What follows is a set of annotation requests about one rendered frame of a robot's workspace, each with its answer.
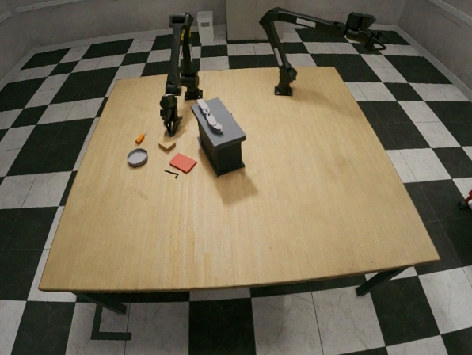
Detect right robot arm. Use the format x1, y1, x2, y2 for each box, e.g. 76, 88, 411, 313
160, 13, 203, 120

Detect tan wooden block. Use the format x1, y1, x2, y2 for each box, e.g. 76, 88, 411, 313
158, 137, 176, 152

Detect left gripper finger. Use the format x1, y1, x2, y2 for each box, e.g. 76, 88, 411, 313
376, 30, 391, 44
368, 37, 386, 52

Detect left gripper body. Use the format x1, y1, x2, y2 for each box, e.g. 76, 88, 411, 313
356, 30, 379, 51

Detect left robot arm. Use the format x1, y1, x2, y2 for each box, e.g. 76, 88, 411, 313
259, 6, 377, 96

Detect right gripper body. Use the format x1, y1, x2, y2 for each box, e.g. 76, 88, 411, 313
166, 116, 182, 123

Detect orange flat rectangular block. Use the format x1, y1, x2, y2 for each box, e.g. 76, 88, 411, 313
169, 153, 197, 173

